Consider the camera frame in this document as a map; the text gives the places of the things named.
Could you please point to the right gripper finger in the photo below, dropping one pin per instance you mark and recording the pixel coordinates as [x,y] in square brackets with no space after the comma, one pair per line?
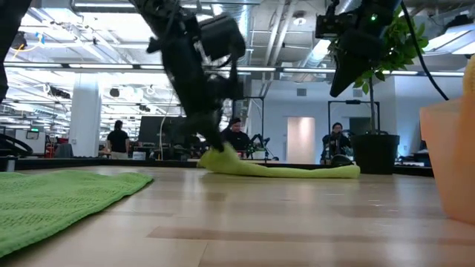
[345,72]

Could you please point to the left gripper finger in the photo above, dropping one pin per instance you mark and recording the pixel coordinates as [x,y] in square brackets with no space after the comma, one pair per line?
[211,128]

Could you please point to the lime green microfiber towel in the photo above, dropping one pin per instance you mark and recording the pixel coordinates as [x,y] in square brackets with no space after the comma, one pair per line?
[278,172]

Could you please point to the large green microfiber towel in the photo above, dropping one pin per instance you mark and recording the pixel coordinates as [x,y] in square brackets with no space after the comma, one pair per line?
[48,207]

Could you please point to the black background robot arm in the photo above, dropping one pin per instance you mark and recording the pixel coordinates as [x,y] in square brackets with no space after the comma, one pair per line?
[259,142]

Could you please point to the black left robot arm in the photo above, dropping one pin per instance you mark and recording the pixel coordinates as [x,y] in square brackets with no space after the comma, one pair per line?
[11,37]

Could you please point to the person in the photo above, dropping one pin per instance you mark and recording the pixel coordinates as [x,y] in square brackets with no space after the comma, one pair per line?
[118,141]
[335,142]
[237,139]

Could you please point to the green leafy plant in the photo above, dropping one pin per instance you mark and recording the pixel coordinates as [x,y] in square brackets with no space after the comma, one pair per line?
[401,48]

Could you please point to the black background monitor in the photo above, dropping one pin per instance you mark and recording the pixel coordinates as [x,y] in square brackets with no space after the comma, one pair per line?
[152,130]

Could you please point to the white lit door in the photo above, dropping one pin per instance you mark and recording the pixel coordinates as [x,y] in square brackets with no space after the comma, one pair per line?
[300,141]

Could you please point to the black plant pot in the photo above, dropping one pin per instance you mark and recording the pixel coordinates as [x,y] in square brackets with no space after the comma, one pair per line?
[375,154]

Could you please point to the white pillar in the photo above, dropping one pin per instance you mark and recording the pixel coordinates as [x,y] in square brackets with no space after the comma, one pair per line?
[85,111]

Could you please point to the orange tray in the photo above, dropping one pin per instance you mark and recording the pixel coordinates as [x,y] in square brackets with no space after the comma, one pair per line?
[452,163]

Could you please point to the black ceiling device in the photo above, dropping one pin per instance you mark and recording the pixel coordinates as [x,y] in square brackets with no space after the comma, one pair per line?
[18,41]

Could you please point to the black metal stand frame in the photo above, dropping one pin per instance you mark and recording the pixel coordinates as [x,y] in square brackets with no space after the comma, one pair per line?
[256,98]
[352,101]

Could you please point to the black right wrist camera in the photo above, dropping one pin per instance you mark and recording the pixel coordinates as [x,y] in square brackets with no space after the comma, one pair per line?
[334,26]

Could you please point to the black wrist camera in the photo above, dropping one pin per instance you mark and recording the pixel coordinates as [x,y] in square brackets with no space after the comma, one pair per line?
[222,35]
[334,26]

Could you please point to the grey wall vent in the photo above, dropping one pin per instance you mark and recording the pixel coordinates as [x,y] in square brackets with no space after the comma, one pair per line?
[301,92]

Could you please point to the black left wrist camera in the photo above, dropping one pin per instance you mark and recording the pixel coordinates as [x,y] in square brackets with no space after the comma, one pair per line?
[222,35]

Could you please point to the black curved frame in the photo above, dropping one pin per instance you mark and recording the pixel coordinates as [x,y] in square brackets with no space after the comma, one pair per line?
[16,142]

